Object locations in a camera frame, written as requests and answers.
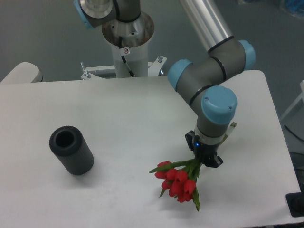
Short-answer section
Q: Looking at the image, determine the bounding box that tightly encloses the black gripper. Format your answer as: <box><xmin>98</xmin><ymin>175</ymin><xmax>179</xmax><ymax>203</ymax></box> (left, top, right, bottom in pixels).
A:
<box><xmin>185</xmin><ymin>129</ymin><xmax>223</xmax><ymax>168</ymax></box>

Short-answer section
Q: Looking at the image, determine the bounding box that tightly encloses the red tulip bouquet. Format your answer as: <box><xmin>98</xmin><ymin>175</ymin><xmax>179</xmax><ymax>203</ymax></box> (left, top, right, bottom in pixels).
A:
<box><xmin>149</xmin><ymin>121</ymin><xmax>238</xmax><ymax>212</ymax></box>

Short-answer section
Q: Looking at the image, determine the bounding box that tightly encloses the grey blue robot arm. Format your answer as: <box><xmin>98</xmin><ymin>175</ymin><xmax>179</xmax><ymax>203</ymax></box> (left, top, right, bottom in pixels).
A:
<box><xmin>74</xmin><ymin>0</ymin><xmax>256</xmax><ymax>168</ymax></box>

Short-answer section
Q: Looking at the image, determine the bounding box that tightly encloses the black device at table edge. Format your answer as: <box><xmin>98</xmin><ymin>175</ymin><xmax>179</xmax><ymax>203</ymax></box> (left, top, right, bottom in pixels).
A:
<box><xmin>285</xmin><ymin>192</ymin><xmax>304</xmax><ymax>218</ymax></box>

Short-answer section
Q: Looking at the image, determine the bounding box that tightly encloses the black ribbed cylindrical vase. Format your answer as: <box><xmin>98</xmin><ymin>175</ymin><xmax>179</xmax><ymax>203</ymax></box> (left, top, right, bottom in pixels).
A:
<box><xmin>49</xmin><ymin>126</ymin><xmax>94</xmax><ymax>175</ymax></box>

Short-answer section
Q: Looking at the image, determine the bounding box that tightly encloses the white rounded chair part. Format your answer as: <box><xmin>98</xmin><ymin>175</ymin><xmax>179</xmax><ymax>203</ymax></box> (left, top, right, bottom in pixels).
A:
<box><xmin>0</xmin><ymin>62</ymin><xmax>43</xmax><ymax>85</ymax></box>

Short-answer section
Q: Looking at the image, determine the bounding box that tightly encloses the black cable on floor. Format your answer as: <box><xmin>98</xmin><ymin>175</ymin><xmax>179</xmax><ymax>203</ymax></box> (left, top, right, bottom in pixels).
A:
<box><xmin>284</xmin><ymin>124</ymin><xmax>304</xmax><ymax>141</ymax></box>

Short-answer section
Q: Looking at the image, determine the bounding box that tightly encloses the white frame at right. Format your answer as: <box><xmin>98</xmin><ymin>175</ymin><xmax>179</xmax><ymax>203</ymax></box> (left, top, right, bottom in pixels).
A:
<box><xmin>279</xmin><ymin>81</ymin><xmax>304</xmax><ymax>123</ymax></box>

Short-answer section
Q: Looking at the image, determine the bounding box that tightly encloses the white metal base frame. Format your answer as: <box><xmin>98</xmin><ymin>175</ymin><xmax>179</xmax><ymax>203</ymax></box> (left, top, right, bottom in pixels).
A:
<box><xmin>81</xmin><ymin>55</ymin><xmax>167</xmax><ymax>80</ymax></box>

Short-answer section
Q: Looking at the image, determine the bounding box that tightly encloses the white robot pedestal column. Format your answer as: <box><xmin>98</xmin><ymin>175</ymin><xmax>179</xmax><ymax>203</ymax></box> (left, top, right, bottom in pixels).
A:
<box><xmin>102</xmin><ymin>11</ymin><xmax>154</xmax><ymax>77</ymax></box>

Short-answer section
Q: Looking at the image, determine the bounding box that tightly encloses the black cable on pedestal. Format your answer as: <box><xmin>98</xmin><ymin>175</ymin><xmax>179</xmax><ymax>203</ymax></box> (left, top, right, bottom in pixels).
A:
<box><xmin>118</xmin><ymin>36</ymin><xmax>136</xmax><ymax>78</ymax></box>

